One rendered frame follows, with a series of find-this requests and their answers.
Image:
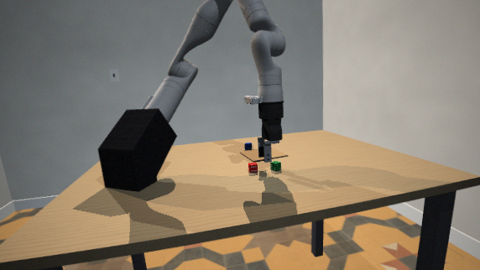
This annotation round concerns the red die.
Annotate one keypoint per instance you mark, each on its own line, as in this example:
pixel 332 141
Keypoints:
pixel 252 167

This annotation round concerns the green die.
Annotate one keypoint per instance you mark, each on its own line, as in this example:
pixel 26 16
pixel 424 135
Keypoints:
pixel 275 165

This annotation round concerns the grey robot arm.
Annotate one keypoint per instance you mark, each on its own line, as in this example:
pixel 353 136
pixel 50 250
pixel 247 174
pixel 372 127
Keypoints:
pixel 202 28

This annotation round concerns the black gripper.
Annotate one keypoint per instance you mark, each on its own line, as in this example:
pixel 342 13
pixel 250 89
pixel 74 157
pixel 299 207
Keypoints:
pixel 270 110

